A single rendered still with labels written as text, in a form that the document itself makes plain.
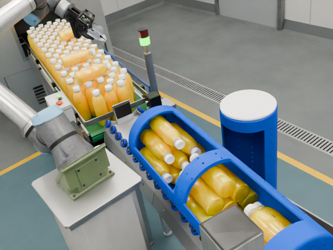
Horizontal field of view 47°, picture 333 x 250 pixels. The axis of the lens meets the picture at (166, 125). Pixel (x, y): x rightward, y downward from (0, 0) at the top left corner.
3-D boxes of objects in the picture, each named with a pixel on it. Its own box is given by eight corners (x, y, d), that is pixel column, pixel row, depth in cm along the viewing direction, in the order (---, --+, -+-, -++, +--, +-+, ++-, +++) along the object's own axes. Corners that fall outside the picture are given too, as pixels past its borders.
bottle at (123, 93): (136, 109, 231) (129, 80, 220) (131, 116, 225) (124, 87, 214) (124, 109, 233) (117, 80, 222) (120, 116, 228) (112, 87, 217)
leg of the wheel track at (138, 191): (147, 248, 258) (128, 178, 223) (144, 242, 262) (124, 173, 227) (155, 243, 260) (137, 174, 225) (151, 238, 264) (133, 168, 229)
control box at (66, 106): (59, 126, 210) (52, 110, 204) (49, 111, 225) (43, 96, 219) (76, 119, 213) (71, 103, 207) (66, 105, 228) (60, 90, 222)
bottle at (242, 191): (248, 181, 131) (214, 152, 146) (231, 193, 130) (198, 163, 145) (252, 194, 136) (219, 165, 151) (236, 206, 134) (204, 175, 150)
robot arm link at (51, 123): (50, 143, 133) (28, 111, 134) (46, 154, 145) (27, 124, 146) (79, 126, 139) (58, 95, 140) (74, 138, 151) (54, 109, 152)
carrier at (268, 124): (229, 207, 256) (231, 242, 233) (218, 93, 207) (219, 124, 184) (273, 205, 252) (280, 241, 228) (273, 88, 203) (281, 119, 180)
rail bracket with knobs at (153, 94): (149, 115, 224) (146, 100, 218) (144, 110, 229) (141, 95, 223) (164, 109, 227) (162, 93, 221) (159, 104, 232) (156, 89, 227)
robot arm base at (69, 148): (64, 167, 130) (47, 143, 131) (57, 178, 143) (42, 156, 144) (100, 145, 138) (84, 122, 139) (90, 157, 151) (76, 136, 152)
